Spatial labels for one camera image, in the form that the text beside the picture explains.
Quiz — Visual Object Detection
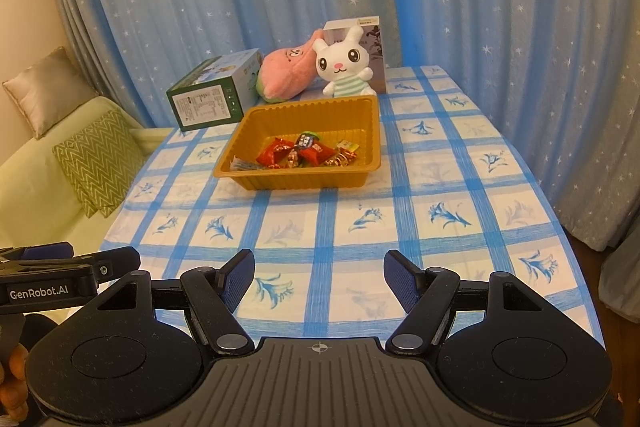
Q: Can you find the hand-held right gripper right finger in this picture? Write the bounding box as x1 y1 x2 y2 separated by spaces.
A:
384 249 551 356

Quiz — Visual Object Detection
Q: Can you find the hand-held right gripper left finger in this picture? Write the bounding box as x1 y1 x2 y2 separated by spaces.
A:
90 249 257 356

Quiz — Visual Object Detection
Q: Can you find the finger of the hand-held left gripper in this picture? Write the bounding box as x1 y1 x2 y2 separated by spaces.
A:
22 243 75 261
92 247 141 281

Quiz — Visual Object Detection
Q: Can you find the golden plastic tray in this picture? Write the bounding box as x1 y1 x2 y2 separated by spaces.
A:
213 95 383 191

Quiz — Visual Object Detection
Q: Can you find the person's left hand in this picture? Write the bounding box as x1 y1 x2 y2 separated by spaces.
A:
0 343 32 415

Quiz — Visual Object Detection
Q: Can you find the green zigzag cushion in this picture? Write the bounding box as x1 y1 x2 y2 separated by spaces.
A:
75 167 123 219
52 109 147 218

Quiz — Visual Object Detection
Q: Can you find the light green sofa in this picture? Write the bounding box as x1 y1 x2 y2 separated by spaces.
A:
0 96 171 253

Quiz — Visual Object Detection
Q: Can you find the blue checkered floral tablecloth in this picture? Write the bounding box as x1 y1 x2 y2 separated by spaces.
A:
102 66 601 358

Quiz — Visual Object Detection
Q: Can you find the gold satin cushion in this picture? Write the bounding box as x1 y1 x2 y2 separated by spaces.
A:
2 48 98 140

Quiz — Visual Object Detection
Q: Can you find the green cardboard box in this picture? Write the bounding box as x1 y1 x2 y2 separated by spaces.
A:
166 48 265 131

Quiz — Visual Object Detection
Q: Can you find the pink plush toy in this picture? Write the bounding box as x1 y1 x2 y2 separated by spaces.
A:
255 32 326 104

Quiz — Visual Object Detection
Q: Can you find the grey cloth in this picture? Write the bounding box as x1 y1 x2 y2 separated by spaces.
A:
597 234 640 323

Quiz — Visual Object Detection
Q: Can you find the white rabbit plush toy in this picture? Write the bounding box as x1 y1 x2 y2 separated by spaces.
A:
312 25 375 98

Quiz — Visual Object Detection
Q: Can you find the white dark printed box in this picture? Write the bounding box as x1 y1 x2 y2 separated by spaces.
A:
322 17 387 95

